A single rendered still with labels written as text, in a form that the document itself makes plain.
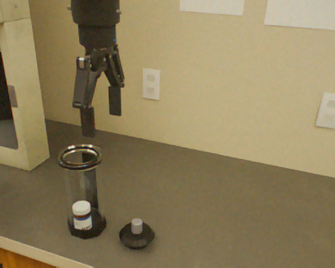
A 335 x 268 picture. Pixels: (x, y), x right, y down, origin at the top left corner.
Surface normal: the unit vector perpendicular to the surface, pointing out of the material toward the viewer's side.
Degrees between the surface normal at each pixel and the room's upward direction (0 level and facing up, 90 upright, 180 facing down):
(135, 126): 90
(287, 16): 90
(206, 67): 90
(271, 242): 0
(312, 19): 90
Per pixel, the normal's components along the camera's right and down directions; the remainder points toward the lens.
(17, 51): 0.93, 0.22
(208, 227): 0.03, -0.86
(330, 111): -0.38, 0.46
